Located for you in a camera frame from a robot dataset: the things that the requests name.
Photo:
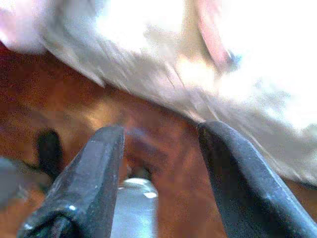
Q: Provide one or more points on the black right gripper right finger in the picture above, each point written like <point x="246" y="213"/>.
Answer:
<point x="242" y="193"/>

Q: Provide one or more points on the silver robot right leg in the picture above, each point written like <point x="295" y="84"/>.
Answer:
<point x="10" y="178"/>

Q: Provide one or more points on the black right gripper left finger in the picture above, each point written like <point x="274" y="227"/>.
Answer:
<point x="89" y="188"/>

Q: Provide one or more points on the black robot right foot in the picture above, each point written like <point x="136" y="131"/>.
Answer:
<point x="49" y="151"/>

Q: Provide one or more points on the beige floral bedspread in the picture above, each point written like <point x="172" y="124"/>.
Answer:
<point x="148" y="62"/>

